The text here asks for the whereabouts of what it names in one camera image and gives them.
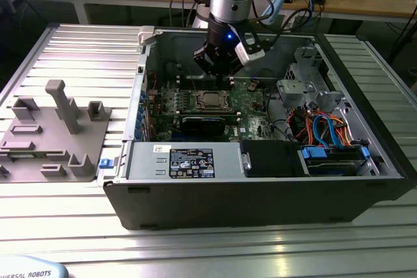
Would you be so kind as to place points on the black plastic drive shroud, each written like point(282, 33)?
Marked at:
point(273, 157)

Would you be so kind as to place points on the blue case latch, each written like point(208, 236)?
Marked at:
point(105, 164)

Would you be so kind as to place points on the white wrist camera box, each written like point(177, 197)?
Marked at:
point(247, 55)

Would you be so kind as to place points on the pale grey case latch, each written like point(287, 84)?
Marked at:
point(145, 35)

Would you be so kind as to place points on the round silver coin battery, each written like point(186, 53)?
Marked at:
point(251, 86)

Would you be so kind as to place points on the grey plastic parts rack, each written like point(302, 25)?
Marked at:
point(49, 134)

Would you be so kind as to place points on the black RAM slot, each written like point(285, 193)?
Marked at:
point(185, 78)
point(195, 112)
point(185, 81)
point(185, 84)

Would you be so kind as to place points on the black grey PC case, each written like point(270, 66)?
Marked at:
point(228, 203)

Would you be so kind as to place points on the grey metal disk bay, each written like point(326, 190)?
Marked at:
point(293, 87)

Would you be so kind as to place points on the green RAM stick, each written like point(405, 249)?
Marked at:
point(26, 155)

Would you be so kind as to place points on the pale blue teach pendant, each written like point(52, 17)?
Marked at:
point(32, 268)

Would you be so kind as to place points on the CPU socket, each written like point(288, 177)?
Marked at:
point(196, 109)

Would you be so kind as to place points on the black printed rating label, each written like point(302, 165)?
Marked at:
point(192, 164)

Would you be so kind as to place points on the silver topped green CPU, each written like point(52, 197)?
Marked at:
point(211, 98)

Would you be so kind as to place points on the hard disk in blue carrier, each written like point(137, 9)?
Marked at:
point(312, 154)

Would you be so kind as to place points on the black graphics card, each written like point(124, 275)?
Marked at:
point(202, 125)

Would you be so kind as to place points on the small white barcode sticker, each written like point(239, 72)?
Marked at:
point(162, 149)

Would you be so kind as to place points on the green motherboard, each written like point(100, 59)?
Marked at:
point(251, 112)

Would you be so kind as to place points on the grey power supply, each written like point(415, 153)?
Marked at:
point(146, 161)

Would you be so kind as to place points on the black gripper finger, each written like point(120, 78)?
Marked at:
point(205, 58)
point(235, 64)

